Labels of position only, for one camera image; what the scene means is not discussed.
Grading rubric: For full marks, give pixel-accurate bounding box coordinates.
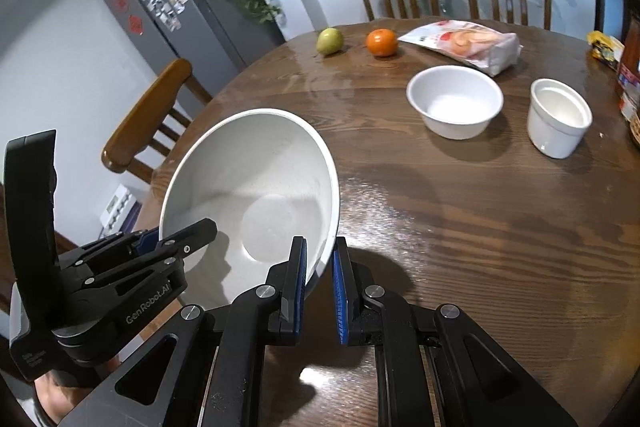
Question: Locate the large white bowl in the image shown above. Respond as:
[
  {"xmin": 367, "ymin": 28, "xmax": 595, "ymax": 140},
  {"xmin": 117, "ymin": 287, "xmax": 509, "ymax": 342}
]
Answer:
[{"xmin": 159, "ymin": 108, "xmax": 342, "ymax": 308}]

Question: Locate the red sauce bottle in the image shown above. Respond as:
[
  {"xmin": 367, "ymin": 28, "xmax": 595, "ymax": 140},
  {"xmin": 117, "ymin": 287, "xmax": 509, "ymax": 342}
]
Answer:
[{"xmin": 615, "ymin": 14, "xmax": 640, "ymax": 122}]

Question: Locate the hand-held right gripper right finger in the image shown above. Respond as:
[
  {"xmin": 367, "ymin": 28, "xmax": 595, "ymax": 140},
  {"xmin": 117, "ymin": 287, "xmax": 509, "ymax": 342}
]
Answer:
[{"xmin": 332, "ymin": 237, "xmax": 578, "ymax": 427}]

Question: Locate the person's left hand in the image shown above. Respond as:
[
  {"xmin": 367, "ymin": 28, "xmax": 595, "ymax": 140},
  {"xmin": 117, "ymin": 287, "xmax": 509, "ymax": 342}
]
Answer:
[{"xmin": 36, "ymin": 371, "xmax": 99, "ymax": 426}]

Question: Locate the medium white bowl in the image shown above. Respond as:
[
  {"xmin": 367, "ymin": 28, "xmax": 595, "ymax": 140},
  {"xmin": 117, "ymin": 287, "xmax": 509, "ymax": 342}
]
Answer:
[{"xmin": 406, "ymin": 66, "xmax": 504, "ymax": 140}]

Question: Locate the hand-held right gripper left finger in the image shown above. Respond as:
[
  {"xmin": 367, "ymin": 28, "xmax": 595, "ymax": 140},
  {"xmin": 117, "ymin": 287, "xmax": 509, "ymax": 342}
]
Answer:
[{"xmin": 62, "ymin": 236, "xmax": 308, "ymax": 427}]

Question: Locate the grey refrigerator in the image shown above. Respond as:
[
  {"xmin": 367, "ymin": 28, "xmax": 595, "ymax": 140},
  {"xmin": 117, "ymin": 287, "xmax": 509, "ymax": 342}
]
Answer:
[{"xmin": 97, "ymin": 0, "xmax": 287, "ymax": 108}]

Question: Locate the white snack bag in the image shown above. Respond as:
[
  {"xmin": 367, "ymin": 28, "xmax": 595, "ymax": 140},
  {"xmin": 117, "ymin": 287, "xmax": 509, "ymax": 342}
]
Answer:
[{"xmin": 397, "ymin": 20, "xmax": 523, "ymax": 76}]

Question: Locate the orange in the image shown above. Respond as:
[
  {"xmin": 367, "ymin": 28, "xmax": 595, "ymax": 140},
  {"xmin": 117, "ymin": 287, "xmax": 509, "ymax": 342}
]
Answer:
[{"xmin": 366, "ymin": 28, "xmax": 399, "ymax": 58}]

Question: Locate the white ribbed ramekin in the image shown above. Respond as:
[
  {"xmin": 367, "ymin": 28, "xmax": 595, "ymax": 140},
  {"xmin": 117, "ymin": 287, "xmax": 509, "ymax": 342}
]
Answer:
[{"xmin": 526, "ymin": 78, "xmax": 593, "ymax": 159}]

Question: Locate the purple box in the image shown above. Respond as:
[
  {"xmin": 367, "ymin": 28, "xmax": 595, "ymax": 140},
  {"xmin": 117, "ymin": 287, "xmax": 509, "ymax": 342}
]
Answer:
[{"xmin": 112, "ymin": 199, "xmax": 147, "ymax": 234}]

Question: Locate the yellow snack packet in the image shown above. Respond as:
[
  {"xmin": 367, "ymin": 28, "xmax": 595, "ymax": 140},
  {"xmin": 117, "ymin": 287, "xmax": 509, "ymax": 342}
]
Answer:
[{"xmin": 586, "ymin": 30, "xmax": 626, "ymax": 72}]

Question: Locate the green pear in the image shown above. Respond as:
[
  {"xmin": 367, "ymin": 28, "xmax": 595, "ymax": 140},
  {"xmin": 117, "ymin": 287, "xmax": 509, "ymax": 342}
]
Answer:
[{"xmin": 317, "ymin": 27, "xmax": 345, "ymax": 56}]

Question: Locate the white cardboard box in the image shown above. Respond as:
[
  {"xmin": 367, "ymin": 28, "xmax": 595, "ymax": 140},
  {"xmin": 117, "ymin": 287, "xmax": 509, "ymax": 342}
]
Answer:
[{"xmin": 100, "ymin": 186, "xmax": 136, "ymax": 228}]

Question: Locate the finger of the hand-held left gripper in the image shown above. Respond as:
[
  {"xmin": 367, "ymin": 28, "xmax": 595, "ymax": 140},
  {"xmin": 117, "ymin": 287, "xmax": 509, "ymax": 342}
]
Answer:
[
  {"xmin": 75, "ymin": 218, "xmax": 218, "ymax": 293},
  {"xmin": 80, "ymin": 229, "xmax": 162, "ymax": 261}
]

